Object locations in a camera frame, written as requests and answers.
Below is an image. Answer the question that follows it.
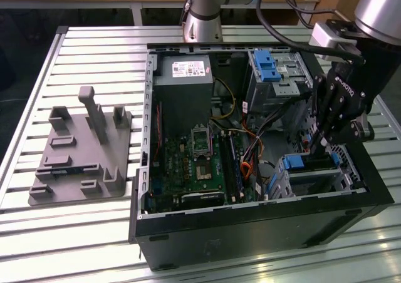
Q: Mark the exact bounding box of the black RAM slot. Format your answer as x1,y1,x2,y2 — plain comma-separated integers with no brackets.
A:
227,131,241,201
220,131,233,204
224,131,237,202
231,131,246,199

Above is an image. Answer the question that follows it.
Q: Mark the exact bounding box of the thick black cable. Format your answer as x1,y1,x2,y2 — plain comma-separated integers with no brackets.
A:
256,0,366,63

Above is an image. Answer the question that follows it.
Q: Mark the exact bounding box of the CPU socket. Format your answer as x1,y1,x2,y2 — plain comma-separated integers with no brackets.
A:
194,160,219,184

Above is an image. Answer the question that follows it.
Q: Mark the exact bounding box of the thin locking lever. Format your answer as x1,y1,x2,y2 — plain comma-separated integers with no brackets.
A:
209,129,217,158

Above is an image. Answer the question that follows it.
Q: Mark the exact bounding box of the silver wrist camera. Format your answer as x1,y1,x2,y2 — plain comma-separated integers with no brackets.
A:
310,22,341,48

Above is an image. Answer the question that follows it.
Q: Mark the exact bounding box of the black graphics card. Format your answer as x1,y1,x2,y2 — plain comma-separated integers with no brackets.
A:
180,190,227,207

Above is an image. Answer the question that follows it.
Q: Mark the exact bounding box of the black open PC case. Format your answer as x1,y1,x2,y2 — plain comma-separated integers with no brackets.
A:
128,41,395,271

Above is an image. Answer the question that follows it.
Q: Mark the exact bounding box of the metal socket cover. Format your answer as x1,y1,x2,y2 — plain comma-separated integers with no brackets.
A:
190,125,214,159

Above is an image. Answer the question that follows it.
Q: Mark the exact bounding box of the metal drive cage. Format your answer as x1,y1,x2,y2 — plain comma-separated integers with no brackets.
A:
246,49,316,116

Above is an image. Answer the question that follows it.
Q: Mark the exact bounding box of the yellow wire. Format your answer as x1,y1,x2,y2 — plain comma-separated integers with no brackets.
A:
210,78,236,121

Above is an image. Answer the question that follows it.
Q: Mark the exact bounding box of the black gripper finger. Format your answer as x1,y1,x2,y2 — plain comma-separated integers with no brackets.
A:
315,82,348,155
308,74,326,154

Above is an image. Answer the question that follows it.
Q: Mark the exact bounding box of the blue drive carrier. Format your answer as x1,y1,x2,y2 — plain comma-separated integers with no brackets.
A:
254,50,282,83

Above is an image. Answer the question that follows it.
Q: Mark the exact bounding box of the grey power supply unit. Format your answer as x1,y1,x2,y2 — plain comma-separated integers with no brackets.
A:
153,54,215,134

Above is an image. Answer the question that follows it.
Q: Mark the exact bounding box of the hard disk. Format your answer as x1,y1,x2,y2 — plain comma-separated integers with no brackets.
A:
283,153,340,172

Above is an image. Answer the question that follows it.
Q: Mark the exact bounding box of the metal disk bay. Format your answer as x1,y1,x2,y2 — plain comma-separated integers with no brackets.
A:
266,153,368,200

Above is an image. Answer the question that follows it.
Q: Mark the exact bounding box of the green motherboard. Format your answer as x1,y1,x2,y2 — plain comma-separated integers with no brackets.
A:
148,129,251,214

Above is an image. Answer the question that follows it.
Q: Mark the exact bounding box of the black wire with white plug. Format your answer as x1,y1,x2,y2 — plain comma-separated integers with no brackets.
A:
258,160,273,202

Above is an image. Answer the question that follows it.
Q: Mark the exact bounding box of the red black twisted wire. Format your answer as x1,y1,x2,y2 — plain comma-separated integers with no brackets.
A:
155,102,164,164

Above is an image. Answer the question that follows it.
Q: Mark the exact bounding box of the grey parts rack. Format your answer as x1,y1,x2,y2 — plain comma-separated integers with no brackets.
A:
28,85,135,207

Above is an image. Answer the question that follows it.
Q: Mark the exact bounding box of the black wire bundle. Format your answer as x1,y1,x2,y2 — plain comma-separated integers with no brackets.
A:
242,91,314,168

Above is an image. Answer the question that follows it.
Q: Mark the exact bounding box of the white power supply label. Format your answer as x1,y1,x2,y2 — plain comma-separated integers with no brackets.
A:
172,61,210,78

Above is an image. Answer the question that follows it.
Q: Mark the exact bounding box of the orange red wire bundle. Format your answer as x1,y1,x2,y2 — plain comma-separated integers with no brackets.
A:
239,128,266,183

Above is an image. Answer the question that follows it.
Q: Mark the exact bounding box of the thin black cable bundle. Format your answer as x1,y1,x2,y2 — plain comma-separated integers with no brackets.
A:
278,0,338,27

